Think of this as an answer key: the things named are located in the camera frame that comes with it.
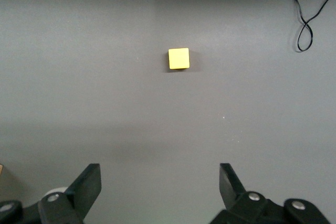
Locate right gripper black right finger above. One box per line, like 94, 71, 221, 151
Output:
209, 163, 276, 224

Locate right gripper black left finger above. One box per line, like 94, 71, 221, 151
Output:
38, 163, 102, 224

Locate yellow cube block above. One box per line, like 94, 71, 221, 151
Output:
167, 47, 191, 70

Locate loose black cable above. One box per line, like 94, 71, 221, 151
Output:
264, 0, 336, 53

